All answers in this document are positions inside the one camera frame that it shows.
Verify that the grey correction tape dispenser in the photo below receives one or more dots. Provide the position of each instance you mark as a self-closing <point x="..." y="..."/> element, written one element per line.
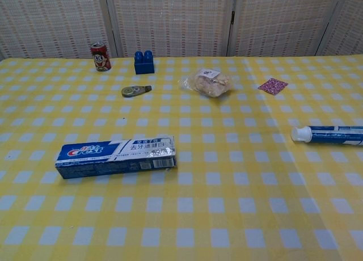
<point x="131" y="91"/>

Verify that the woven folding screen panel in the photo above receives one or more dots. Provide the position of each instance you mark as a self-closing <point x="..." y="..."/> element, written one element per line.
<point x="351" y="25"/>
<point x="51" y="20"/>
<point x="283" y="20"/>
<point x="170" y="20"/>

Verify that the clear bag of snacks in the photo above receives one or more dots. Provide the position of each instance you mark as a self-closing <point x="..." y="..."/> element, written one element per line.
<point x="208" y="83"/>

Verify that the pink patterned square packet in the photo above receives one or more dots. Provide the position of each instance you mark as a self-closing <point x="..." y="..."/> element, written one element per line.
<point x="272" y="86"/>

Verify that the blue and white toothpaste box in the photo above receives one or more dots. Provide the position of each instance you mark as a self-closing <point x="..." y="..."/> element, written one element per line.
<point x="113" y="159"/>

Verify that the red cartoon drink can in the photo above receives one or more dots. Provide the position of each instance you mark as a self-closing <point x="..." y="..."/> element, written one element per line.
<point x="100" y="58"/>

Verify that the blue plastic building block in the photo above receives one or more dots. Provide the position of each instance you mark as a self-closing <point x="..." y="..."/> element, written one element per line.
<point x="144" y="65"/>

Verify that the blue and white toothpaste tube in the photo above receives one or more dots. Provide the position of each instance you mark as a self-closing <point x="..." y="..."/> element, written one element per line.
<point x="334" y="134"/>

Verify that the yellow white checkered tablecloth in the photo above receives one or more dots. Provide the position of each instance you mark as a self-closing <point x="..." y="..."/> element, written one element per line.
<point x="227" y="193"/>

